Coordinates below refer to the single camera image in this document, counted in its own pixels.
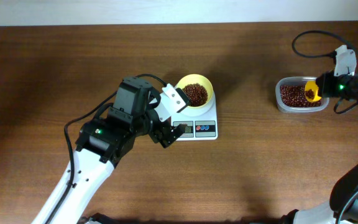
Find clear plastic container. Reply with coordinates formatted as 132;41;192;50
275;77;329;113

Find yellow plastic bowl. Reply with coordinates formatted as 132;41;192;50
176;74;213;108

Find white digital kitchen scale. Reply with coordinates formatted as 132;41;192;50
171;92;218;141

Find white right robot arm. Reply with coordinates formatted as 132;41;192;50
280;45;358;224

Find yellow plastic measuring scoop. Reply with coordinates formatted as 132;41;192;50
305;81;321;102

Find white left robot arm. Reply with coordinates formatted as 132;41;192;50
33;74;190;223

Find red beans in bowl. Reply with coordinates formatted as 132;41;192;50
183;83;208;107

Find red adzuki beans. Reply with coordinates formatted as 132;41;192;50
280;85;321;108

